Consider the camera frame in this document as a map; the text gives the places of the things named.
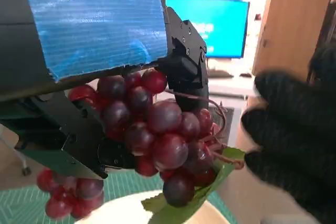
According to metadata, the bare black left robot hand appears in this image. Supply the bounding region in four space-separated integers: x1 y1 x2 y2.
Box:
0 0 210 180

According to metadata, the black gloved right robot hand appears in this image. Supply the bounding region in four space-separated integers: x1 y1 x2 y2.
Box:
240 46 336 224

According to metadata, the red toy grape bunch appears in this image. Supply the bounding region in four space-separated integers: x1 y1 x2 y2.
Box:
36 68 246 224

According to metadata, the white plate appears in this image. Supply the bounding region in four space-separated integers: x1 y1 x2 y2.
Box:
86 189 237 224

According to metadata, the white desk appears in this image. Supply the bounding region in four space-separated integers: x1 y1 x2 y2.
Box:
206 76 259 100

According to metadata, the black keyboard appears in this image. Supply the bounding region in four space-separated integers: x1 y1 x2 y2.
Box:
207 69 235 79

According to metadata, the wooden cabinet panel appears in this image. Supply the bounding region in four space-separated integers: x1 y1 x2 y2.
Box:
251 0 336 83

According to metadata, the computer monitor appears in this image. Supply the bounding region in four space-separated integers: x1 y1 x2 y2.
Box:
165 0 250 60

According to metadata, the green cutting mat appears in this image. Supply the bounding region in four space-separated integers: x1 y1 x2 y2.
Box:
0 168 238 224

